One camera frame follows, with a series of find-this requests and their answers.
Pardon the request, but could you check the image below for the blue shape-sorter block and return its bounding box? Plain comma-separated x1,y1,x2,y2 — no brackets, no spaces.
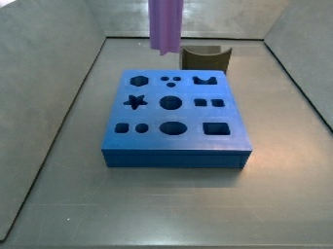
102,70,253,168

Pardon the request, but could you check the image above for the dark olive curved piece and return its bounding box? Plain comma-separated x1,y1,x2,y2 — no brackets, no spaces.
180,46,233,73

